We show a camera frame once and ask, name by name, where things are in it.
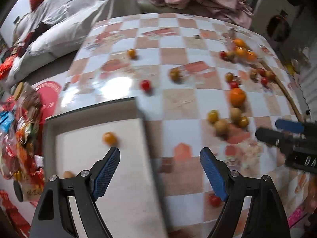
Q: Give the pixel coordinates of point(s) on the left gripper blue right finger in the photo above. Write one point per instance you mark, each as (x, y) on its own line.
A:
(216, 172)

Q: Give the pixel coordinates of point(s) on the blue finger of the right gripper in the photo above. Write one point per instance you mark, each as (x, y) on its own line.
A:
(290, 126)

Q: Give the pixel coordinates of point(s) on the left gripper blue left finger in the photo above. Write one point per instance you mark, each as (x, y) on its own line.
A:
(103, 171)

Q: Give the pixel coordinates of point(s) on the yellow-orange cherry tomato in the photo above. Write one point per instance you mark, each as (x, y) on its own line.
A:
(109, 138)

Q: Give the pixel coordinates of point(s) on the shallow white cardboard box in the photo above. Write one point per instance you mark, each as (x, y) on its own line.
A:
(73, 141)

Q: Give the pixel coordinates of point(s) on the tan longan in box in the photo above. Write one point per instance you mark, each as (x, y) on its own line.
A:
(68, 174)

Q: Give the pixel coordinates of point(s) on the tan longan fruit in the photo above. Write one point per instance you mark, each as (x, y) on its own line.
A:
(235, 115)

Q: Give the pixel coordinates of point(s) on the yellow cherry tomato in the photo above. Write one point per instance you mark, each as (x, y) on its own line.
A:
(213, 116)
(132, 54)

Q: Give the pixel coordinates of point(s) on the orange mandarin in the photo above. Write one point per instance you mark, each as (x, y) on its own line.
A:
(237, 97)

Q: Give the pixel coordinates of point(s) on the small red cherry tomato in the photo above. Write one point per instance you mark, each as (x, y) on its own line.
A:
(233, 85)

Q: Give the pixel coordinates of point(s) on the small brown-orange cherry tomato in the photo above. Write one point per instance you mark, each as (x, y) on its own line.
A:
(229, 77)

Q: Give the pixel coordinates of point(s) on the pile of snack bags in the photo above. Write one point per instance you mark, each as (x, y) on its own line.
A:
(21, 155)

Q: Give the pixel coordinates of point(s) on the red round mat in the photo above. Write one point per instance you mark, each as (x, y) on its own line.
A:
(49, 92)

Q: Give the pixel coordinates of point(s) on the dark yellow-brown cherry tomato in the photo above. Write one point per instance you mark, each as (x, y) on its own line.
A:
(175, 75)

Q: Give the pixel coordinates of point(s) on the blue snack packet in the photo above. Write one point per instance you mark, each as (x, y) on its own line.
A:
(6, 119)

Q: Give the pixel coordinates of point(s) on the far yellow cherry tomato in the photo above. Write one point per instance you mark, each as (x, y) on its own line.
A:
(132, 54)

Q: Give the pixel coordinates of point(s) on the grey sofa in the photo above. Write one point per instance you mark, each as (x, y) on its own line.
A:
(63, 26)

